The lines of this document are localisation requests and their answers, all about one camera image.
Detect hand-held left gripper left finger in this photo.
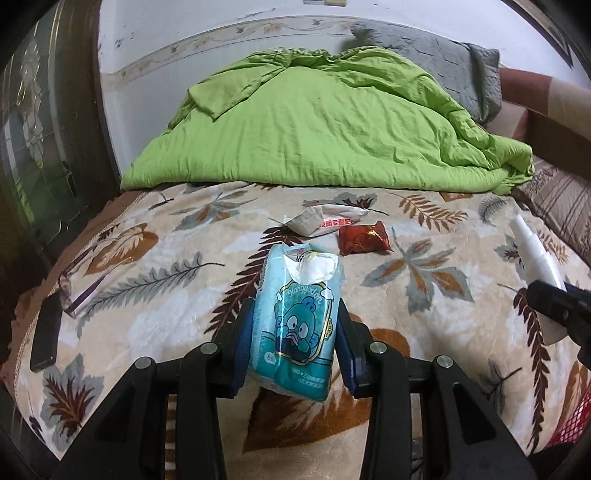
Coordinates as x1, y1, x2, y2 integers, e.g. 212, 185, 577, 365
51, 298, 257, 480

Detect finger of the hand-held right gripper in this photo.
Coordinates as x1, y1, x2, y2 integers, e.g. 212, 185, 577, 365
526, 279, 591, 342

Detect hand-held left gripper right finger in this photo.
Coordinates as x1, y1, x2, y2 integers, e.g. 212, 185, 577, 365
336, 299, 539, 480

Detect teal cartoon tissue pack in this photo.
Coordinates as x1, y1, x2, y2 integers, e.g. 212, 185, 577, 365
249, 242, 347, 398

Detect white spray bottle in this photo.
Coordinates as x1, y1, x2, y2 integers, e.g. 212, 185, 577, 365
510, 215, 566, 344

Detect striped brown pillow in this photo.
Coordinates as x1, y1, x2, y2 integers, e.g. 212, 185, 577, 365
512, 154, 591, 266

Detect leaf print blanket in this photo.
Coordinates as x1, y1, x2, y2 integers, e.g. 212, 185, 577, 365
0, 180, 591, 462

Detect red foil snack packet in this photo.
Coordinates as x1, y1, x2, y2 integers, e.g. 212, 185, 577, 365
338, 220, 393, 256

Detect red mesh bag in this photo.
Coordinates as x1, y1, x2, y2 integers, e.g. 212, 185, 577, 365
545, 406, 591, 459

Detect white wrapper with red label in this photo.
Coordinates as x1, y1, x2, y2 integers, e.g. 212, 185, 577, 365
318, 206, 370, 234

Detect crumpled grey sachet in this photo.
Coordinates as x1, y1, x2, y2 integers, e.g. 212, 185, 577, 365
283, 207, 325, 237

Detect dark framed glasses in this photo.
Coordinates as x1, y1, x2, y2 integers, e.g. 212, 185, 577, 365
58, 247, 118, 319

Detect black phone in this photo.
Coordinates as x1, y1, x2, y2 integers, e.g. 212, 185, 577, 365
30, 291, 64, 374

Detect reddish brown headboard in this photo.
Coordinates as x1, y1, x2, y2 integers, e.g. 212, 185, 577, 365
485, 67, 591, 139

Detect green quilt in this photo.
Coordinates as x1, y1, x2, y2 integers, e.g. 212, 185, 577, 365
120, 47, 536, 195

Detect grey quilted pillow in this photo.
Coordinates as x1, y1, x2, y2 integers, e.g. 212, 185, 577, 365
348, 23, 502, 123

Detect wooden door with glass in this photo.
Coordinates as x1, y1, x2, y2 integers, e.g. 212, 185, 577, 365
0, 0, 121, 259

